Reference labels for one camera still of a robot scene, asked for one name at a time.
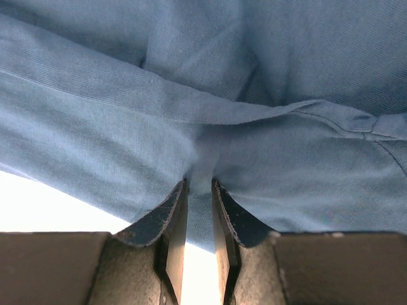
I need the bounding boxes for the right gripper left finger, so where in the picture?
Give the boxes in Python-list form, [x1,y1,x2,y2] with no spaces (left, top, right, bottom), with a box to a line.
[1,180,188,304]

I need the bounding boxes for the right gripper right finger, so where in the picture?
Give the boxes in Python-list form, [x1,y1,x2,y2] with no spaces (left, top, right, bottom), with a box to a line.
[212,180,406,304]

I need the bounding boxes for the blue t shirt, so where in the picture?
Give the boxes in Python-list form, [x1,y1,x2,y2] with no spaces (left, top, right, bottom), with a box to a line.
[1,1,406,250]

